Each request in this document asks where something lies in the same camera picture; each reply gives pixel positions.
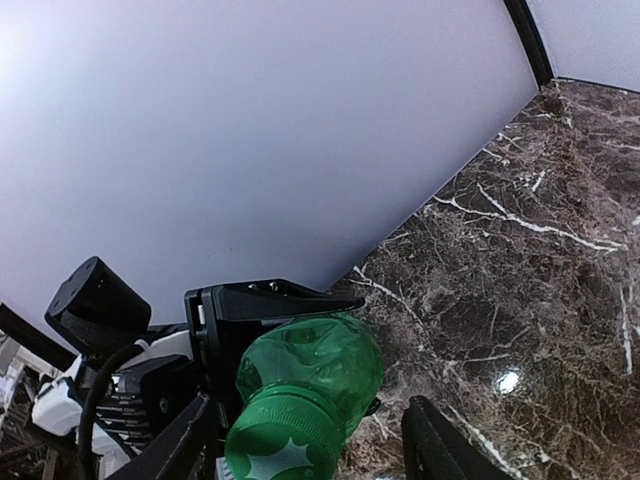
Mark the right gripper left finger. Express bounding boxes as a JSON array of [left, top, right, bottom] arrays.
[[108, 394, 219, 480]]

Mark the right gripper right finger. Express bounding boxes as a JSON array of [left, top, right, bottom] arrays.
[[401, 396, 511, 480]]

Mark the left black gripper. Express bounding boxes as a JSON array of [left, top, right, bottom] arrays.
[[184, 279, 365, 440]]

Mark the left black frame post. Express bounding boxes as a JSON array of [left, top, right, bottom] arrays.
[[503, 0, 554, 88]]

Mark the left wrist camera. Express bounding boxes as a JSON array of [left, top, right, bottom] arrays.
[[96, 354, 198, 451]]

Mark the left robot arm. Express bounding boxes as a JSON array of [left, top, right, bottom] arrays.
[[1, 257, 363, 479]]

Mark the green plastic bottle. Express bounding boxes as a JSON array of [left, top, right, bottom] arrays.
[[224, 313, 384, 479]]

